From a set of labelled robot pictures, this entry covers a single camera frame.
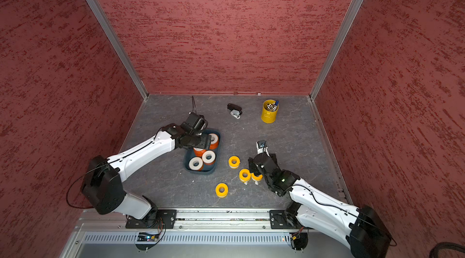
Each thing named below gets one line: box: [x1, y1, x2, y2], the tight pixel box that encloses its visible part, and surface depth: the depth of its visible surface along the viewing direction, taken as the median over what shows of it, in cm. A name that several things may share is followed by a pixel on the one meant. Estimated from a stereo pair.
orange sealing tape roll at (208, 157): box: [201, 150, 216, 166], surface depth 92 cm
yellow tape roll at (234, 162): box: [228, 155, 241, 169], surface depth 91 cm
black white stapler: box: [227, 102, 243, 120], surface depth 112 cm
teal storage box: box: [183, 129, 221, 175], surface depth 91 cm
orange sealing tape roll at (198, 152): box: [193, 147, 208, 157], surface depth 92 cm
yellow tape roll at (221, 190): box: [214, 182, 229, 199], surface depth 83 cm
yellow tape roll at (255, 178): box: [250, 172, 264, 182], surface depth 86 cm
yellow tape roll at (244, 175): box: [239, 168, 252, 185], surface depth 87 cm
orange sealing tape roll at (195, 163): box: [188, 156, 204, 172], surface depth 89 cm
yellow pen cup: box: [260, 99, 280, 124], surface depth 102 cm
